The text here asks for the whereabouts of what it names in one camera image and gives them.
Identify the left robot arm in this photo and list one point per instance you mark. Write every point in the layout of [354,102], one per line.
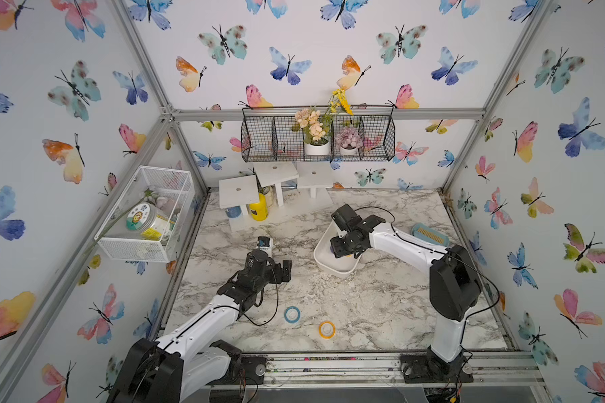
[201,322]

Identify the clear acrylic wall box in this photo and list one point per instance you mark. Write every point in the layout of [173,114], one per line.
[170,190]

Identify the yellow artificial flower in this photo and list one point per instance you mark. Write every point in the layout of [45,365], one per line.
[338,103]

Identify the white stool left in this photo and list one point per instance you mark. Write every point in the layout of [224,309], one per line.
[238,192]

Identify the blue cup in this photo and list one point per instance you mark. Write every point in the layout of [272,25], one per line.
[233,212]

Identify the orange tape roll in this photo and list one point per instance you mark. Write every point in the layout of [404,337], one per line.
[327,330]

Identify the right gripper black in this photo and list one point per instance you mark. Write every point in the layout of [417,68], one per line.
[337,250]

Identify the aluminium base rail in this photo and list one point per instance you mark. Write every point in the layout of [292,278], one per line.
[325,370]

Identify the white stool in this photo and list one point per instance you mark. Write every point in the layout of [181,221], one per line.
[314,176]
[238,192]
[274,174]

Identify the round tin in box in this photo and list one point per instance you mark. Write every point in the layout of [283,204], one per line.
[145,216]

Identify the white storage box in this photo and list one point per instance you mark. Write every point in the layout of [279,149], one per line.
[326,261]

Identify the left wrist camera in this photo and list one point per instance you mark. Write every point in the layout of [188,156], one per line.
[265,244]

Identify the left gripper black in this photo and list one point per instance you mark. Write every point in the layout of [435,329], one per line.
[285,275]

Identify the black wire wall basket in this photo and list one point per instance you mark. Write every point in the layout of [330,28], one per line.
[266,135]

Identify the white pot purple flowers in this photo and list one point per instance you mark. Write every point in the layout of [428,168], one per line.
[350,141]

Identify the blue tape roll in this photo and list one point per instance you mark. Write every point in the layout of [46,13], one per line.
[292,315]

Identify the white stool middle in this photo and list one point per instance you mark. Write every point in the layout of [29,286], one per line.
[274,174]

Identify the white pot peach flowers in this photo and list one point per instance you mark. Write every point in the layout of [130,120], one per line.
[315,127]

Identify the yellow bottle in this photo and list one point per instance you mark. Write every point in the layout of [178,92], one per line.
[259,210]

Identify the white stool right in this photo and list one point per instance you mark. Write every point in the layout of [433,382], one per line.
[314,176]

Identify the teal brush dish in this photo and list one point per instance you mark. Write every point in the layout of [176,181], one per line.
[430,235]

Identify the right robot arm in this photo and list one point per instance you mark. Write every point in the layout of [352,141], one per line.
[454,285]

